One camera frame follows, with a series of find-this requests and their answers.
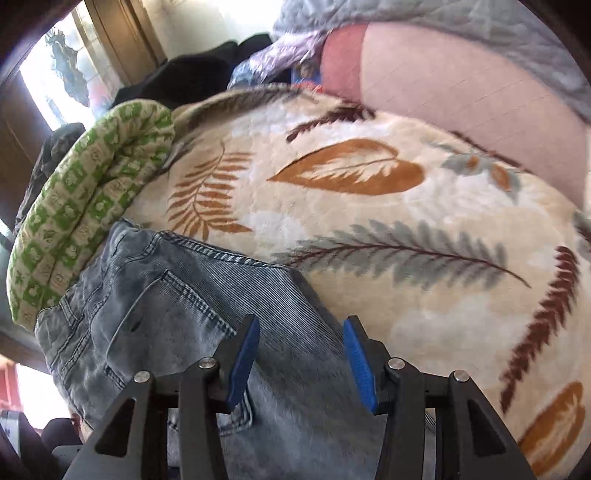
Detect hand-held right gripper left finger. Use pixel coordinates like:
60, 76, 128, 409
62, 315, 262, 480

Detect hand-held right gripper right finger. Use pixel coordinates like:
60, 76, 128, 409
342, 316, 539, 480

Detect blue denim pants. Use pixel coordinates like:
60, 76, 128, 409
34, 220, 437, 480

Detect cream leaf-print blanket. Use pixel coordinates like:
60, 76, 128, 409
124, 85, 591, 480

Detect green patterned quilt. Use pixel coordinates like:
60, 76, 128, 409
7, 99, 176, 330

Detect dark grey garment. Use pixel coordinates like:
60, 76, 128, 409
14, 122, 86, 232

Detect blue printed packet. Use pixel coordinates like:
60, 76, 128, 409
291, 64, 324, 88

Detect black clothing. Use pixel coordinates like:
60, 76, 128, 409
111, 32, 273, 109

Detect window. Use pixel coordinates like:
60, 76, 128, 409
18, 14, 121, 130

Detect grey quilted pillow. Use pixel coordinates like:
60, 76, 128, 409
272, 0, 591, 121

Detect wooden door frame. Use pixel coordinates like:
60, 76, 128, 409
85, 0, 167, 86

